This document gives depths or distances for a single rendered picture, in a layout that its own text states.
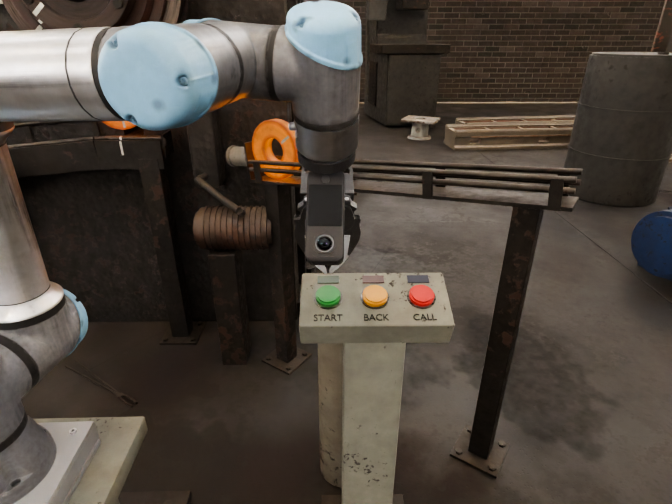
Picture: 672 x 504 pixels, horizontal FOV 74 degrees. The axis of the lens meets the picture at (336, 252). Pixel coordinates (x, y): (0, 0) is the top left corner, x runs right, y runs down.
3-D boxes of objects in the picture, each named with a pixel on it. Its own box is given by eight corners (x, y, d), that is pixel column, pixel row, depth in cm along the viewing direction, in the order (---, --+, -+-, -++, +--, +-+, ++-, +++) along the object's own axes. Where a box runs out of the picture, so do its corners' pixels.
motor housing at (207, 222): (221, 343, 157) (201, 199, 134) (283, 343, 158) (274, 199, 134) (212, 368, 146) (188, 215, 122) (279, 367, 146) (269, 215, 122)
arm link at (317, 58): (288, -6, 46) (370, -1, 45) (295, 94, 54) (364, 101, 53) (266, 20, 41) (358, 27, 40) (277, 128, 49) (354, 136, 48)
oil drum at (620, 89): (543, 180, 333) (571, 49, 294) (622, 180, 334) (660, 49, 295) (584, 208, 280) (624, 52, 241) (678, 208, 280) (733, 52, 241)
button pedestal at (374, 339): (311, 497, 105) (302, 265, 78) (412, 496, 105) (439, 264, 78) (308, 570, 91) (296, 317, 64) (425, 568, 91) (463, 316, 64)
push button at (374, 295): (361, 290, 74) (362, 283, 72) (385, 290, 74) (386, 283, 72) (362, 310, 71) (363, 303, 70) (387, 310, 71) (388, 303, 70)
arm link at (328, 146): (360, 132, 48) (285, 132, 48) (359, 167, 52) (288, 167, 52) (357, 99, 54) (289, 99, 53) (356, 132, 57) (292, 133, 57)
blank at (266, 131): (279, 186, 126) (271, 189, 123) (251, 138, 125) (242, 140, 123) (313, 159, 115) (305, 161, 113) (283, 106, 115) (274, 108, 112)
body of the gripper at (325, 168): (353, 198, 66) (356, 125, 58) (355, 239, 60) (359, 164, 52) (301, 199, 66) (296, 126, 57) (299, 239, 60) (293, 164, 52)
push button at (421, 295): (406, 290, 74) (408, 283, 72) (430, 290, 74) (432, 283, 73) (409, 310, 71) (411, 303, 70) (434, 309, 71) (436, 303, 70)
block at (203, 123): (203, 178, 145) (192, 101, 135) (227, 178, 145) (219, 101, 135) (194, 188, 135) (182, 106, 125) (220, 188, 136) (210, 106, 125)
